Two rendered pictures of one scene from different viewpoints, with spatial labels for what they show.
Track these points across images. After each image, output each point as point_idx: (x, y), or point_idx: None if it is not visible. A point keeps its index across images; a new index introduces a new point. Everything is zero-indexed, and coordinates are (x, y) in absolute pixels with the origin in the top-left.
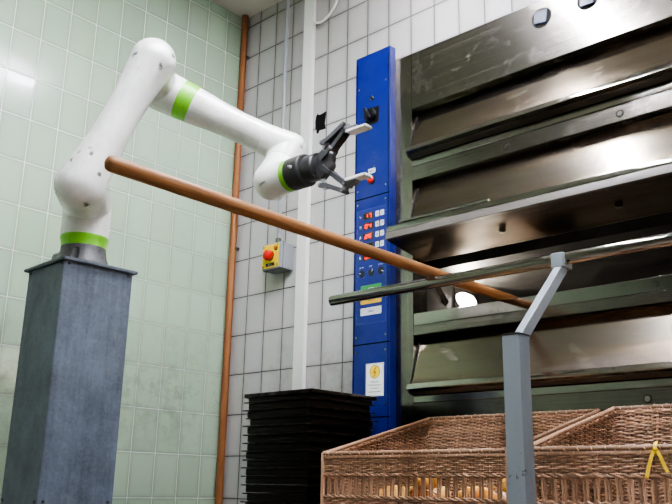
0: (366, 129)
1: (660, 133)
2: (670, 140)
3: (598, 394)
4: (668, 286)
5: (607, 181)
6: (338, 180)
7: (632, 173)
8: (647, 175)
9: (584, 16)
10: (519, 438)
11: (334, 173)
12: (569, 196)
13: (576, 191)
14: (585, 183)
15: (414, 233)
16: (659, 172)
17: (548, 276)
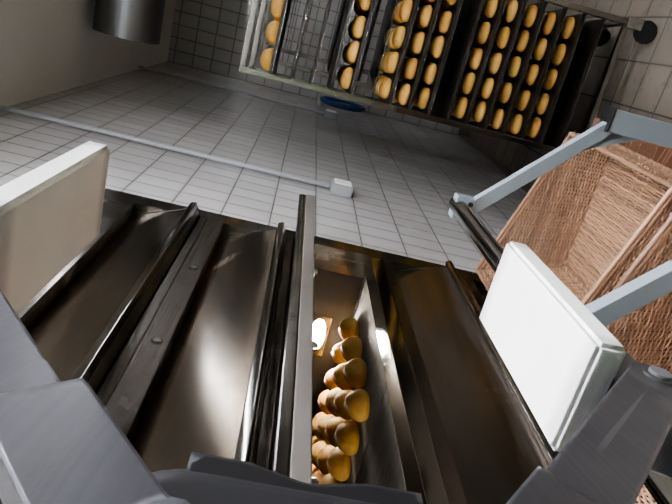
0: (87, 225)
1: (167, 453)
2: (194, 438)
3: None
4: (444, 502)
5: (299, 421)
6: (648, 416)
7: (296, 391)
8: (308, 377)
9: None
10: None
11: (561, 450)
12: (311, 483)
13: (303, 468)
14: (289, 453)
15: None
16: (308, 366)
17: (609, 303)
